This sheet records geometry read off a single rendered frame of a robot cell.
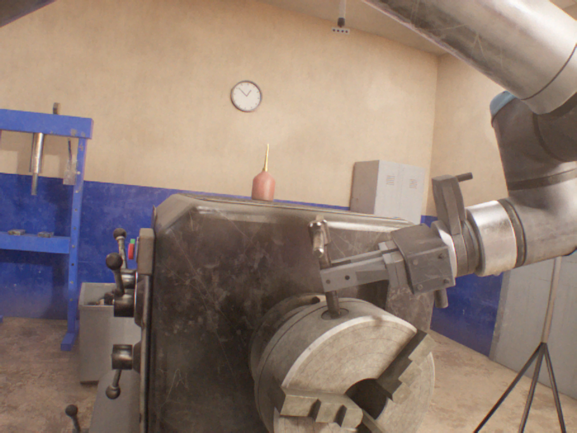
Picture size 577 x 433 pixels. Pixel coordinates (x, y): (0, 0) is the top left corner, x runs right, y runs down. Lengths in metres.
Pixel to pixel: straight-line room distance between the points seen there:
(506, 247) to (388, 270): 0.14
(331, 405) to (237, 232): 0.30
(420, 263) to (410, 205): 3.84
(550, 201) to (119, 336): 2.55
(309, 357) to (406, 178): 3.83
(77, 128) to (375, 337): 3.16
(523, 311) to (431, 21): 3.77
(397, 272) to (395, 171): 3.72
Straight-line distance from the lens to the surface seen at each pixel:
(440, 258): 0.46
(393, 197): 4.15
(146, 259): 0.66
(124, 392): 1.11
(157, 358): 0.68
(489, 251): 0.49
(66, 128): 3.48
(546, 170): 0.52
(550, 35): 0.38
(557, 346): 3.87
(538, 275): 3.93
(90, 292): 3.27
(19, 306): 4.26
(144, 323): 0.69
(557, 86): 0.39
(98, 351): 2.78
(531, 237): 0.51
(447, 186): 0.49
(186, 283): 0.64
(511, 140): 0.52
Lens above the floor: 1.35
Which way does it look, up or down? 2 degrees down
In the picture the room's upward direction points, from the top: 6 degrees clockwise
